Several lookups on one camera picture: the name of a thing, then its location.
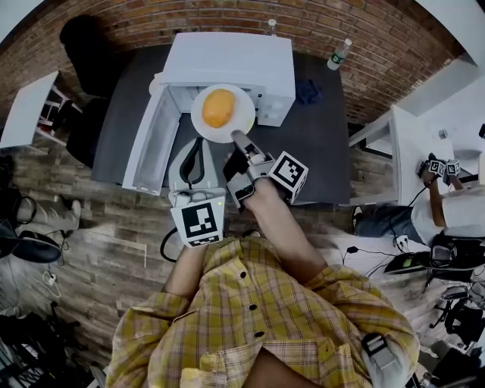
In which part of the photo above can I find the dark grey table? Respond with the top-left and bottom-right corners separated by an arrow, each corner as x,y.
90,43 -> 352,208

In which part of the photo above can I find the grey pouch with black buckle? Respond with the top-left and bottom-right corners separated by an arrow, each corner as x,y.
359,332 -> 407,388

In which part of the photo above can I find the dark blue cloth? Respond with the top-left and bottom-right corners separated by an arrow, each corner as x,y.
295,78 -> 324,105

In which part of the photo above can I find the large white table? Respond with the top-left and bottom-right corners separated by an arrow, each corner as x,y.
348,104 -> 485,208

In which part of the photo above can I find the black tripod stand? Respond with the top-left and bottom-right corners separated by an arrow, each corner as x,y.
429,296 -> 485,350

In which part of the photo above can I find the white microwave oven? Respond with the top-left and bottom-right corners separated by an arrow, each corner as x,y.
121,32 -> 296,197

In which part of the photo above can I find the green label water bottle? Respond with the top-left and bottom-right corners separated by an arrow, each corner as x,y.
326,37 -> 353,72

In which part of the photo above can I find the person's leg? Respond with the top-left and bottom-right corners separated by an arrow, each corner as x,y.
249,346 -> 316,388

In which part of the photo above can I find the orange fruit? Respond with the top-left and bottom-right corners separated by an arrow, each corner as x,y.
202,88 -> 237,130

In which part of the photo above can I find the cream round dish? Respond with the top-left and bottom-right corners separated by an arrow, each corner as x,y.
148,73 -> 166,96

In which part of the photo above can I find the white round plate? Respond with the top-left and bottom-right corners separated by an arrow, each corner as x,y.
190,83 -> 256,145

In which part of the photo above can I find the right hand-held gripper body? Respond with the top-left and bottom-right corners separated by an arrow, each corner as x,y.
222,149 -> 310,211

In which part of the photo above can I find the person's left forearm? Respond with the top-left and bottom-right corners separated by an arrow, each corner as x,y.
163,242 -> 214,301

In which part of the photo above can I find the small white side table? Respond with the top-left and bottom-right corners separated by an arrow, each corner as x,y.
0,70 -> 83,151

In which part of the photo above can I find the black round seat chair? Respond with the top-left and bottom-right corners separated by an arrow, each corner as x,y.
14,230 -> 64,265

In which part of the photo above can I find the black office chair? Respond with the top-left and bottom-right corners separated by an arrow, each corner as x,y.
58,14 -> 134,170

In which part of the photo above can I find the yellow plaid shirt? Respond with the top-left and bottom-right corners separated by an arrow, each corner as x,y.
105,236 -> 420,388

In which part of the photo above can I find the black laptop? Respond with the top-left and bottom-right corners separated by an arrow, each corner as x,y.
383,251 -> 433,276

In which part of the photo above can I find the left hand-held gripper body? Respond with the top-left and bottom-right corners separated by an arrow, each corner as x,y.
167,186 -> 227,249

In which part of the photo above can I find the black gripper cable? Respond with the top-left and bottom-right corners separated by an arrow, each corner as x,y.
159,227 -> 180,264

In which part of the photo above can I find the person's right forearm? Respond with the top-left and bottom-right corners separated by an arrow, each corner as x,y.
242,177 -> 329,286

